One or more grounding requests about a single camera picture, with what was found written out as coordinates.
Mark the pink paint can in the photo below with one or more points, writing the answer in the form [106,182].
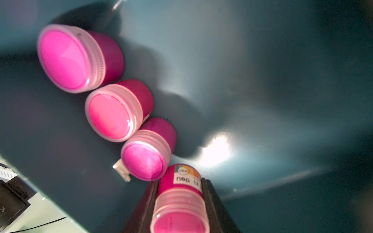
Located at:
[180,206]
[147,154]
[77,60]
[116,111]

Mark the teal top drawer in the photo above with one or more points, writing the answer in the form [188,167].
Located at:
[272,101]

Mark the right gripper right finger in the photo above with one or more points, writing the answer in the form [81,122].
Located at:
[219,219]

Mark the black plastic tool case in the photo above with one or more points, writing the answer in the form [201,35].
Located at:
[15,195]

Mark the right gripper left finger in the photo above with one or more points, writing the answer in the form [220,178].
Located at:
[141,218]

